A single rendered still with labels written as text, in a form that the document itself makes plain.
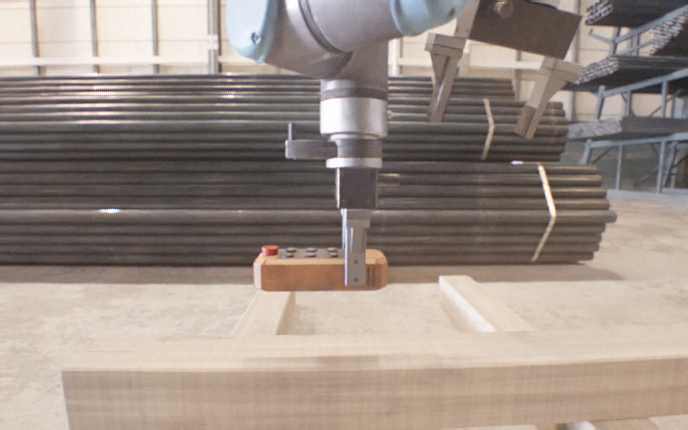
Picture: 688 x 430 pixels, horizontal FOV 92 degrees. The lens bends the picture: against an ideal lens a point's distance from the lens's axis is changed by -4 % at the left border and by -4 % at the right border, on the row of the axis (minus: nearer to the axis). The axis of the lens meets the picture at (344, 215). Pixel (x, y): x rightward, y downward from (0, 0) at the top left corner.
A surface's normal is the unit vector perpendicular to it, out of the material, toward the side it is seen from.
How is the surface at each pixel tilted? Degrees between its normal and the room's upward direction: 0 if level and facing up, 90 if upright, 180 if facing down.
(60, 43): 90
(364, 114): 90
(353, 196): 90
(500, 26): 114
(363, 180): 90
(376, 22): 156
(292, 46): 148
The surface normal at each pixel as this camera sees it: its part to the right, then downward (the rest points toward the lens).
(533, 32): 0.08, 0.52
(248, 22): -0.71, 0.09
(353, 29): -0.27, 0.94
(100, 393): 0.04, 0.13
